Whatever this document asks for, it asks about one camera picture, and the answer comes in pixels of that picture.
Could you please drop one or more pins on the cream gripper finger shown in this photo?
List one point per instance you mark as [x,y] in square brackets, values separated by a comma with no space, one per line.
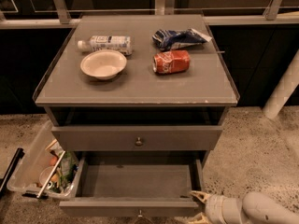
[200,195]
[200,218]

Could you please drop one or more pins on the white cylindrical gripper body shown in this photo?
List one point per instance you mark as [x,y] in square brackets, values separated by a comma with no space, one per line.
[214,207]

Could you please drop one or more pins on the grey drawer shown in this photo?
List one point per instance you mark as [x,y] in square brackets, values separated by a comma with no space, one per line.
[131,184]
[137,138]

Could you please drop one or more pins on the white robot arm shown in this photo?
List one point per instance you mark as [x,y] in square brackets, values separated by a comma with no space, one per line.
[255,207]

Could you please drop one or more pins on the grey top drawer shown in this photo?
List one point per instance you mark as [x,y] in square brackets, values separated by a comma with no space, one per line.
[137,138]

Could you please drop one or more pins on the grey drawer cabinet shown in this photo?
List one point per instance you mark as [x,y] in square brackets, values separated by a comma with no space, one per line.
[137,96]

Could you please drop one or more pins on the red soda can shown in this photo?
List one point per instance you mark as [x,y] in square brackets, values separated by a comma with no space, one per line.
[171,62]

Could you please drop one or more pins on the green packet in bin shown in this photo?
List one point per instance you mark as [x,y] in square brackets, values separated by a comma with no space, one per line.
[67,167]

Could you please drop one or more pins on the orange fruit in bin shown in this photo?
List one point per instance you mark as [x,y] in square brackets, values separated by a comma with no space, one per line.
[53,160]

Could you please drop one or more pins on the white cup in bin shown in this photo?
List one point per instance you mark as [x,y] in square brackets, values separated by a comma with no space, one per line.
[45,175]

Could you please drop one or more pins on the clear plastic storage bin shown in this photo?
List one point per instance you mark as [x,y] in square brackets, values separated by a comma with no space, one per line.
[25,178]

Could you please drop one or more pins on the blue crumpled chip bag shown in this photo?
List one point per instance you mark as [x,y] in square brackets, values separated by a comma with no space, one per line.
[167,40]

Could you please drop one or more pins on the white bowl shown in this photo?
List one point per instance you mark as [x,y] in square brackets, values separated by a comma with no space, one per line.
[103,64]

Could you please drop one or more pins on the white plastic bottle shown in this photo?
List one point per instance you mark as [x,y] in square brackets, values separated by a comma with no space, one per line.
[121,44]

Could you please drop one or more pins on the black bar on floor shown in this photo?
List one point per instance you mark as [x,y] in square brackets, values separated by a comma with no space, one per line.
[9,171]

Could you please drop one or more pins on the metal railing frame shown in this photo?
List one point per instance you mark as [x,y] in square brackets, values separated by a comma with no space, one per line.
[53,13]

